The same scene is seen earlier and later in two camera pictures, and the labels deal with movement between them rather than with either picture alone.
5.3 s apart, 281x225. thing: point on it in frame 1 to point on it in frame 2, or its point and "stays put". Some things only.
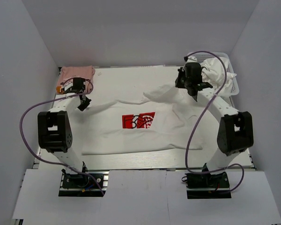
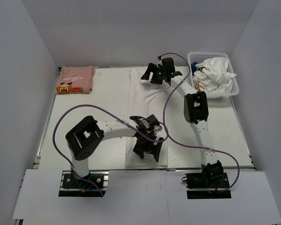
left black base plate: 73,184 stays put
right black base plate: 207,185 stays put
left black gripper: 82,107 to 139,149
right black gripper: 181,71 to 152,68
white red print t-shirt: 164,119 to 144,99
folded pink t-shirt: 85,72 stays put
